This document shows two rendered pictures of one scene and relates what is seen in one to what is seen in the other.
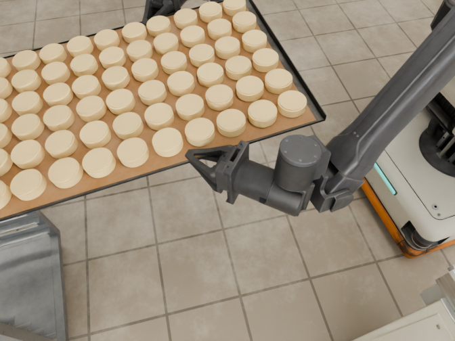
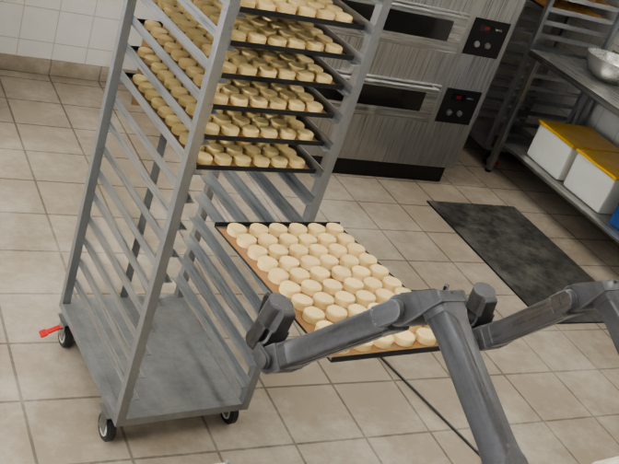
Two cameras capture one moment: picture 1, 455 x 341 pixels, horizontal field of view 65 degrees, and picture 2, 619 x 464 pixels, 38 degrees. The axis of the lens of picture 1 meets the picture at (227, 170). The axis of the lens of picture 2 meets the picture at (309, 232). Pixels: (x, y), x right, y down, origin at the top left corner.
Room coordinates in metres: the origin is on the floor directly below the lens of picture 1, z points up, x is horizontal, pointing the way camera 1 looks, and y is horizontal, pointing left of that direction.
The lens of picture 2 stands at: (-0.27, -1.61, 2.10)
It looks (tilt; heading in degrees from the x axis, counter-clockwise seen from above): 27 degrees down; 70
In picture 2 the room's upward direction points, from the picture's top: 20 degrees clockwise
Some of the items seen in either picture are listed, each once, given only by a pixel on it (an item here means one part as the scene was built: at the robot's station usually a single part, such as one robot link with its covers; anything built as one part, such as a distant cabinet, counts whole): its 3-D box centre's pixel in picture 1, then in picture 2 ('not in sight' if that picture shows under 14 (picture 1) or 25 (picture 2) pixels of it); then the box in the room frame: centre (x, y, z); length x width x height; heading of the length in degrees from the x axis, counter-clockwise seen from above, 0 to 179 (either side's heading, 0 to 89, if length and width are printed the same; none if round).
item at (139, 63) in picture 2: not in sight; (164, 88); (0.07, 0.86, 1.14); 0.64 x 0.03 x 0.03; 108
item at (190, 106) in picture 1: (190, 107); (322, 300); (0.44, 0.07, 1.01); 0.05 x 0.05 x 0.02
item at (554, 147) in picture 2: not in sight; (573, 153); (3.12, 3.30, 0.36); 0.46 x 0.38 x 0.26; 12
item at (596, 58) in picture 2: not in sight; (611, 70); (3.10, 3.29, 0.95); 0.39 x 0.39 x 0.14
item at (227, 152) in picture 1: (212, 166); not in sight; (0.33, 0.03, 0.99); 0.09 x 0.07 x 0.07; 63
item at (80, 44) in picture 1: (80, 47); (367, 261); (0.62, 0.31, 1.00); 0.05 x 0.05 x 0.02
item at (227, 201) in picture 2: not in sight; (241, 219); (0.44, 0.98, 0.69); 0.64 x 0.03 x 0.03; 108
